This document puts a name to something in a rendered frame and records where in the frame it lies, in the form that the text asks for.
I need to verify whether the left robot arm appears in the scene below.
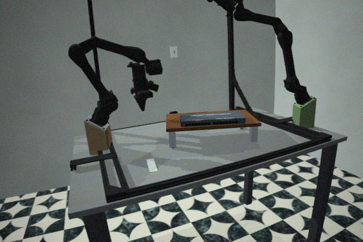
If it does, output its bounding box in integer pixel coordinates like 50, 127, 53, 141
221, 0, 312, 105

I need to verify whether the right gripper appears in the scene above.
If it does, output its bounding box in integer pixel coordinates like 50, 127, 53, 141
131, 77, 153, 111

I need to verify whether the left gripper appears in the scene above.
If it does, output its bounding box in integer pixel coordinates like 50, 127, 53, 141
207, 0, 226, 6

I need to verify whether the grey network switch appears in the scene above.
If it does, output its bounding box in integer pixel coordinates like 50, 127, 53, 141
180, 111, 246, 127

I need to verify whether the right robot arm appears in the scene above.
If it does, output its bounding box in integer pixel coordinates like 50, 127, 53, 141
68, 36, 163, 127

